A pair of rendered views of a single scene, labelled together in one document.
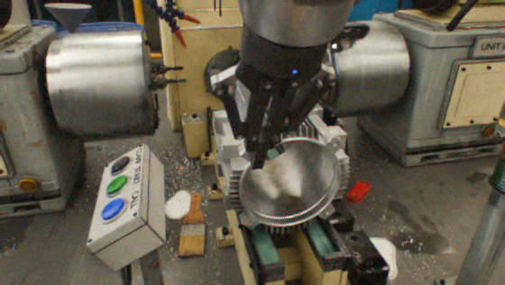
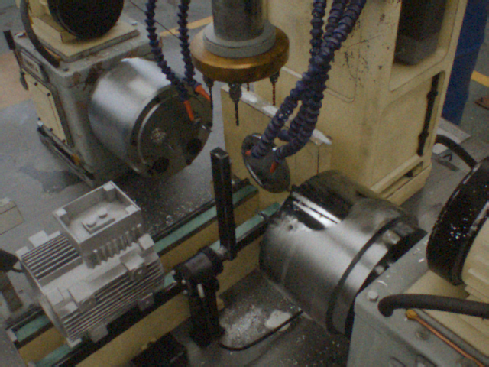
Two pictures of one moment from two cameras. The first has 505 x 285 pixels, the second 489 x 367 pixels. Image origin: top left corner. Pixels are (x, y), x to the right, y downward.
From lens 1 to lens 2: 104 cm
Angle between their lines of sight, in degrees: 52
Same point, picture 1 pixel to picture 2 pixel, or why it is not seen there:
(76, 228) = not seen: hidden behind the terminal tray
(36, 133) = (78, 129)
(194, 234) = not seen: hidden behind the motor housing
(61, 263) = (44, 227)
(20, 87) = (67, 95)
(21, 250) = (48, 199)
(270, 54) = not seen: outside the picture
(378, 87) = (299, 299)
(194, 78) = (236, 143)
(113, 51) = (123, 99)
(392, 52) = (328, 276)
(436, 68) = (366, 342)
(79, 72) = (99, 103)
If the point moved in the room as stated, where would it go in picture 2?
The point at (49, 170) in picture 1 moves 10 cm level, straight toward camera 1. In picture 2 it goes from (86, 157) to (60, 180)
